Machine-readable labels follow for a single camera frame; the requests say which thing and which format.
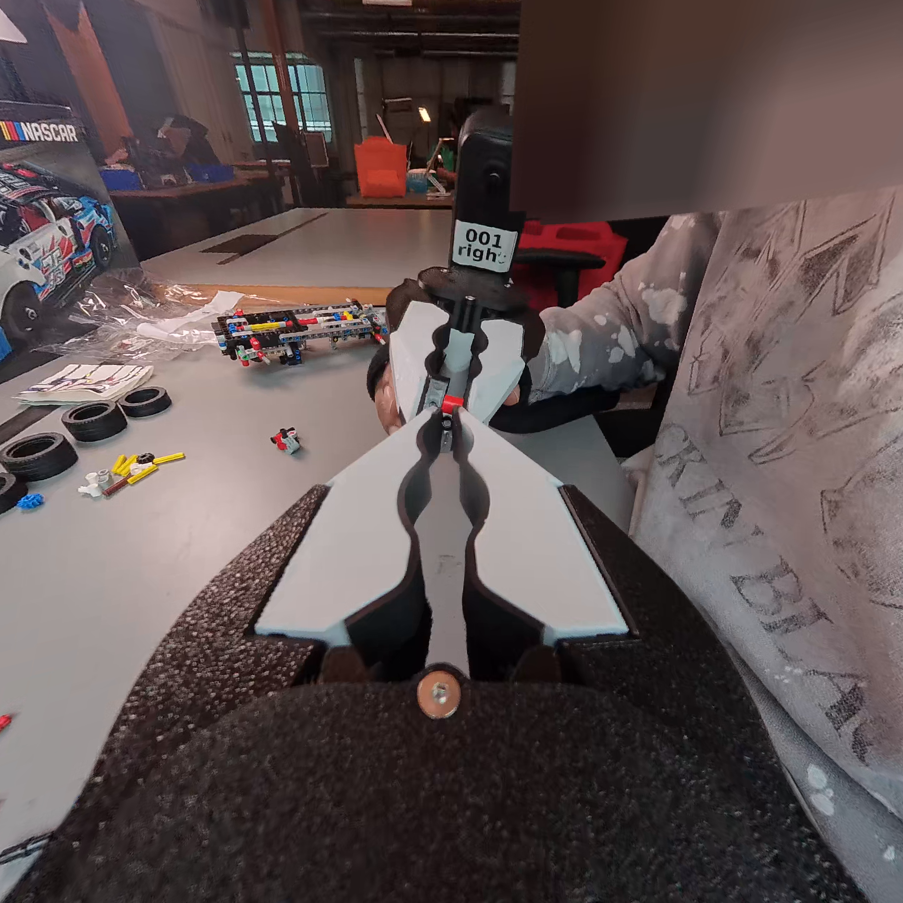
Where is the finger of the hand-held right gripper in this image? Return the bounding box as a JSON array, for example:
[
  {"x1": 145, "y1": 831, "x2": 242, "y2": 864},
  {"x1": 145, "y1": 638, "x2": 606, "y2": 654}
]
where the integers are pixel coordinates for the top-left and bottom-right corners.
[
  {"x1": 388, "y1": 300, "x2": 450, "y2": 426},
  {"x1": 464, "y1": 319, "x2": 528, "y2": 426}
]

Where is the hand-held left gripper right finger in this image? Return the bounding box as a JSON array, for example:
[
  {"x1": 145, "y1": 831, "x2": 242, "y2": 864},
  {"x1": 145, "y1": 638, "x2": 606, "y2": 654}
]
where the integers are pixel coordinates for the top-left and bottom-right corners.
[{"x1": 455, "y1": 406, "x2": 630, "y2": 646}]

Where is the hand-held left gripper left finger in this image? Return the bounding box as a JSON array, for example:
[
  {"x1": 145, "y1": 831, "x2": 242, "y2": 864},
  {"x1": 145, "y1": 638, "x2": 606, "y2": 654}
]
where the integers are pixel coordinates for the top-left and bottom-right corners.
[{"x1": 253, "y1": 408, "x2": 436, "y2": 646}]

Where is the red ringed grey brick assembly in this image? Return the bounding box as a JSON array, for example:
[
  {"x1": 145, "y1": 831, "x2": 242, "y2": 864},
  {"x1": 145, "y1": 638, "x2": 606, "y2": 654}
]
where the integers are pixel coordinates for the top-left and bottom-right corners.
[{"x1": 423, "y1": 377, "x2": 465, "y2": 452}]

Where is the toy brick car chassis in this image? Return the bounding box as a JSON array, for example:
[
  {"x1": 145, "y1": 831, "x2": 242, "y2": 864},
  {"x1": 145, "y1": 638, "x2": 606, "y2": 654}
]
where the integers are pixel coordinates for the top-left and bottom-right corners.
[{"x1": 212, "y1": 300, "x2": 390, "y2": 368}]

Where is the person's right forearm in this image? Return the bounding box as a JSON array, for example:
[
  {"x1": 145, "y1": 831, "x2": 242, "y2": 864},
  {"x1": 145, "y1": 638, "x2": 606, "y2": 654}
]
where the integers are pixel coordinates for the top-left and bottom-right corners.
[{"x1": 525, "y1": 212, "x2": 717, "y2": 404}]

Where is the grey desk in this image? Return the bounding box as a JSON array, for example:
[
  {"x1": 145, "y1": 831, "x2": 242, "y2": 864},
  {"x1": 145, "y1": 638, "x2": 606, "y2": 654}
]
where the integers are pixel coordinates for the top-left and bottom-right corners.
[{"x1": 0, "y1": 282, "x2": 636, "y2": 869}]

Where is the person's right hand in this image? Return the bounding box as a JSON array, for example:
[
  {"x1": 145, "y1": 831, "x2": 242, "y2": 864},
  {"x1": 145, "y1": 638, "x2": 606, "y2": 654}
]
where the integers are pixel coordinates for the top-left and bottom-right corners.
[{"x1": 374, "y1": 380, "x2": 410, "y2": 436}]

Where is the red plastic stool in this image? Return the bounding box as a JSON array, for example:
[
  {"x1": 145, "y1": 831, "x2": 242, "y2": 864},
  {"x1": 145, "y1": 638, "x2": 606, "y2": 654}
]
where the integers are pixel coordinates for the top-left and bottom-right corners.
[{"x1": 515, "y1": 222, "x2": 629, "y2": 311}]

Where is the adjoining grey table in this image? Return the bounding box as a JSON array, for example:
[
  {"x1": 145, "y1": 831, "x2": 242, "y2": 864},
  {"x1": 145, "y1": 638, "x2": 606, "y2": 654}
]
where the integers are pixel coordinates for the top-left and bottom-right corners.
[{"x1": 141, "y1": 206, "x2": 456, "y2": 290}]

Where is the pile of yellow white toy parts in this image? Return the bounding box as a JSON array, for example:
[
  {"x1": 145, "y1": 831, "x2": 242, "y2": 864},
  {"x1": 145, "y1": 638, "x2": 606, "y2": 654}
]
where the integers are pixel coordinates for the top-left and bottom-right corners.
[{"x1": 78, "y1": 451, "x2": 186, "y2": 498}]

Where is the paned window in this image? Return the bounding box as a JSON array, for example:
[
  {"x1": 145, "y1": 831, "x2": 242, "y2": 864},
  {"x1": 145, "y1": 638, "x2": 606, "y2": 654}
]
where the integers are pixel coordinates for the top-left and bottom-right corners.
[{"x1": 233, "y1": 62, "x2": 331, "y2": 142}]

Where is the person's grey printed sweatshirt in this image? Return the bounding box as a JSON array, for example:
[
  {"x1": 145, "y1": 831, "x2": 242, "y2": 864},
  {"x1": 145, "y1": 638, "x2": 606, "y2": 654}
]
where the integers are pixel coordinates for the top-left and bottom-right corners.
[{"x1": 631, "y1": 190, "x2": 903, "y2": 903}]

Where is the wooden workbench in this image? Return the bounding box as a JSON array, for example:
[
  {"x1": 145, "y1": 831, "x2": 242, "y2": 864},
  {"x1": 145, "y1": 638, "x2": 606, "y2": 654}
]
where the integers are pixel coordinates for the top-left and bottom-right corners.
[{"x1": 106, "y1": 173, "x2": 283, "y2": 262}]

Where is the clear plastic bag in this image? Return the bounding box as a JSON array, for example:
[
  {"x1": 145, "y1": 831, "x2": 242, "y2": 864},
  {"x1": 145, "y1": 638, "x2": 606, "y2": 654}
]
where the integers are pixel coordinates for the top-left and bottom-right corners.
[{"x1": 35, "y1": 278, "x2": 244, "y2": 357}]

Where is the white printed leaflet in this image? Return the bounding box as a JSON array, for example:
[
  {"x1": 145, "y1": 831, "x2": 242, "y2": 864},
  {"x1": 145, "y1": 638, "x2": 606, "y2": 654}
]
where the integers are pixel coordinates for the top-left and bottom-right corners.
[{"x1": 14, "y1": 363, "x2": 155, "y2": 406}]

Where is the printed toy car box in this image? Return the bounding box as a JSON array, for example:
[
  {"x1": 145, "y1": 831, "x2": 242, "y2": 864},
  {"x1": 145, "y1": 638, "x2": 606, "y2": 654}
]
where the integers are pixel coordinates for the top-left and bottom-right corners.
[{"x1": 0, "y1": 0, "x2": 145, "y2": 385}]

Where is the black toy brick axle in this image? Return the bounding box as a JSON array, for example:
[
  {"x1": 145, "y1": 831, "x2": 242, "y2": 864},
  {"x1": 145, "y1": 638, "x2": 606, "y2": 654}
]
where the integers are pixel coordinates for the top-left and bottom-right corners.
[{"x1": 0, "y1": 834, "x2": 56, "y2": 866}]

